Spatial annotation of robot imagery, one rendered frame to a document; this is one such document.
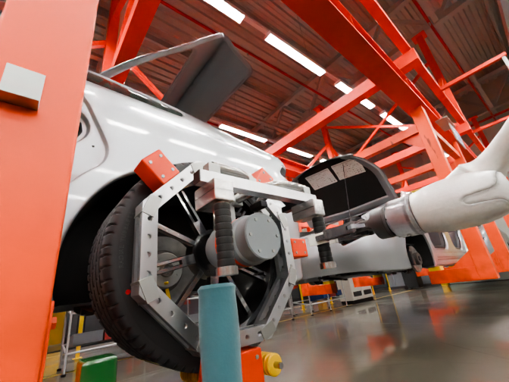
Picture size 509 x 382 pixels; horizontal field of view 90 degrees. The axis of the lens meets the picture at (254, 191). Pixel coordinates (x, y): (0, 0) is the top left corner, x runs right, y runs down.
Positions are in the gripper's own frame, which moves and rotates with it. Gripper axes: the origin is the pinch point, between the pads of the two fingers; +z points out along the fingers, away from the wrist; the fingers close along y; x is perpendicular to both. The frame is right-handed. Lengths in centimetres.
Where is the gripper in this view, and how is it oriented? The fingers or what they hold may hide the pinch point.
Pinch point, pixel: (321, 239)
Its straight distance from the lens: 77.8
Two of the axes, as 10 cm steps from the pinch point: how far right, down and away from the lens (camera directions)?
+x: -1.2, -9.2, 3.6
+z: -6.4, 3.5, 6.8
